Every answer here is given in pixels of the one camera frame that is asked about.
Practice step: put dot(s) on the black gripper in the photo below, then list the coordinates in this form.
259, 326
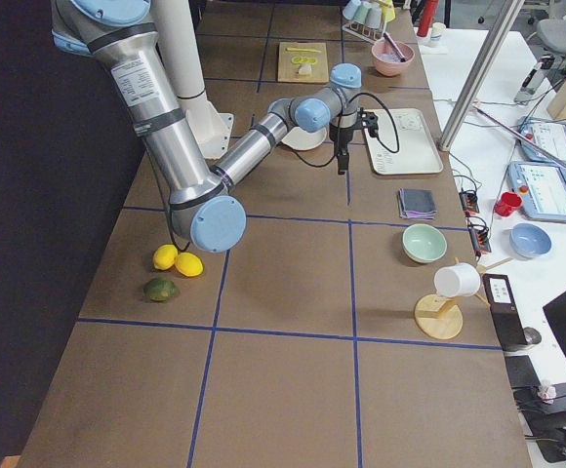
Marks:
340, 136

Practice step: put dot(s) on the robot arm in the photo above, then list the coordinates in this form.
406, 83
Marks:
149, 50

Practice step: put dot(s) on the white bear tray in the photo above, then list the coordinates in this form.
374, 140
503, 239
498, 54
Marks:
404, 149

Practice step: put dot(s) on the white steamed bun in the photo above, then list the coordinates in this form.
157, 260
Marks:
304, 70

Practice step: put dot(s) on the grey folded cloth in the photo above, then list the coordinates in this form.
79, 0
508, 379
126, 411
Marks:
416, 204

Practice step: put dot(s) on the bamboo cutting board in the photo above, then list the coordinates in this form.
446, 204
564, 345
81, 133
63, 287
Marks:
287, 71

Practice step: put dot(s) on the pink bowl with ice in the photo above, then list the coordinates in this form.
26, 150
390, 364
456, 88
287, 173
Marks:
387, 62

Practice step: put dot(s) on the mint green bowl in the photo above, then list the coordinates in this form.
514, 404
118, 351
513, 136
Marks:
424, 243

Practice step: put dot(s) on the yellow-green plastic knife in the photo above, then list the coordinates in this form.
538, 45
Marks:
305, 50

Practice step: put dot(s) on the pale grey cup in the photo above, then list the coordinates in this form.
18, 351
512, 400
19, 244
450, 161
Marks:
374, 16

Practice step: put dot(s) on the light blue cup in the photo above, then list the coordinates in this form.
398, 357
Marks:
351, 9

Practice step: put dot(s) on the yellow cup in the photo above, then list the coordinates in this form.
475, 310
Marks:
388, 10

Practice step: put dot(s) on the paper cup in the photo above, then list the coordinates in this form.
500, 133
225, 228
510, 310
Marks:
436, 34

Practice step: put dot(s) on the red bottle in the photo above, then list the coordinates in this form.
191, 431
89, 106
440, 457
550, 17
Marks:
428, 12

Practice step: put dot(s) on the red mug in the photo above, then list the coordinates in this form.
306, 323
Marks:
508, 203

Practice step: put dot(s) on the white mug on stand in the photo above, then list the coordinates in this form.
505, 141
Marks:
461, 279

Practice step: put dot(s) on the wooden mug tree stand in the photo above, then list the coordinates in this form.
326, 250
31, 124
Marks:
440, 317

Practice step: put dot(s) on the yellow lemon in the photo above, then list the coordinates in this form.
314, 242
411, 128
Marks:
164, 257
189, 264

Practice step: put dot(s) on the blue bowl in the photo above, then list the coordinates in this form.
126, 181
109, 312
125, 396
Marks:
529, 240

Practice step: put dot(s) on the teach pendant near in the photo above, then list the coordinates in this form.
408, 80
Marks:
542, 188

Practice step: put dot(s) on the teach pendant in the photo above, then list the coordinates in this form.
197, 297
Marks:
547, 134
542, 188

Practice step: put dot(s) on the teach pendant far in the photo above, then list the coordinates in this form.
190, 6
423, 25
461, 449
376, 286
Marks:
547, 134

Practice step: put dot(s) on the white mounting pole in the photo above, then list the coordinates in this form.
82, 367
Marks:
179, 53

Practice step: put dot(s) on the green lime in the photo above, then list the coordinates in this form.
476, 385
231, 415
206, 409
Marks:
160, 289

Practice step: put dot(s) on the black box with label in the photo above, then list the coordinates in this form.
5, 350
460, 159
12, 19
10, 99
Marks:
504, 312

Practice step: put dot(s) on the computer mouse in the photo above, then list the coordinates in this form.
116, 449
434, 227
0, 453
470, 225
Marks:
532, 336

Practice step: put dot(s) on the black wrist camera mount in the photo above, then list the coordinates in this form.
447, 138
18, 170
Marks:
368, 121

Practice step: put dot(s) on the white wire cup rack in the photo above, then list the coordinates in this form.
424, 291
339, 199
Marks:
363, 32

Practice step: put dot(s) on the white mount base plate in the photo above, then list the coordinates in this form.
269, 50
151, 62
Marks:
211, 129

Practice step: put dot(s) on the aluminium frame post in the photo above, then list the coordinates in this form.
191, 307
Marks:
481, 66

